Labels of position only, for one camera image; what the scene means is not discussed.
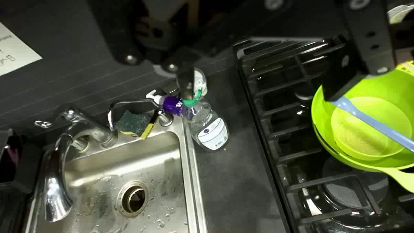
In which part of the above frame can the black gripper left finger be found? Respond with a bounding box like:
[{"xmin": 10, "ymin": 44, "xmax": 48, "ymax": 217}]
[{"xmin": 86, "ymin": 0, "xmax": 228, "ymax": 101}]

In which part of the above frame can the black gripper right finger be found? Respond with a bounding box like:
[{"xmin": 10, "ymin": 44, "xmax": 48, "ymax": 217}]
[{"xmin": 320, "ymin": 0, "xmax": 414, "ymax": 103}]

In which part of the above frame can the purple pump bottle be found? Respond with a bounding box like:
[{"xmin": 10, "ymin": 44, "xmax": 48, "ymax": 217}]
[{"xmin": 145, "ymin": 88, "xmax": 193, "ymax": 119}]

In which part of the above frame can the green capped dish soap bottle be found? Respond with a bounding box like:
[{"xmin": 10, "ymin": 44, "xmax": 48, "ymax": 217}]
[{"xmin": 180, "ymin": 88, "xmax": 231, "ymax": 152}]

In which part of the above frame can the lime green bowl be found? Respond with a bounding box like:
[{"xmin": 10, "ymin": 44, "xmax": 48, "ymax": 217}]
[{"xmin": 310, "ymin": 59, "xmax": 414, "ymax": 194}]

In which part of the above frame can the green and yellow sponge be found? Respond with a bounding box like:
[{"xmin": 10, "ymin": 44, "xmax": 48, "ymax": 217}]
[{"xmin": 114, "ymin": 108, "xmax": 161, "ymax": 139}]

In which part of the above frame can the black gas stove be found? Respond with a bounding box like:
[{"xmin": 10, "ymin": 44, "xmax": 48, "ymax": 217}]
[{"xmin": 235, "ymin": 36, "xmax": 414, "ymax": 233}]

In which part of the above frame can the stainless steel sink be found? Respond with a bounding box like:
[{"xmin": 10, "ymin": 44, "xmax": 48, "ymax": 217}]
[{"xmin": 24, "ymin": 121, "xmax": 209, "ymax": 233}]

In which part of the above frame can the small chrome sink knob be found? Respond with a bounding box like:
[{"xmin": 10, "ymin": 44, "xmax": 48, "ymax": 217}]
[{"xmin": 33, "ymin": 117, "xmax": 55, "ymax": 130}]

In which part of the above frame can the white paper sign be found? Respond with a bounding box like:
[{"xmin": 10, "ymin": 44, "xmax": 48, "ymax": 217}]
[{"xmin": 0, "ymin": 20, "xmax": 45, "ymax": 77}]

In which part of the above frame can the chrome faucet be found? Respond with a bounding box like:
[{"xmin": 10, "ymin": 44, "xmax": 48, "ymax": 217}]
[{"xmin": 41, "ymin": 107, "xmax": 118, "ymax": 224}]

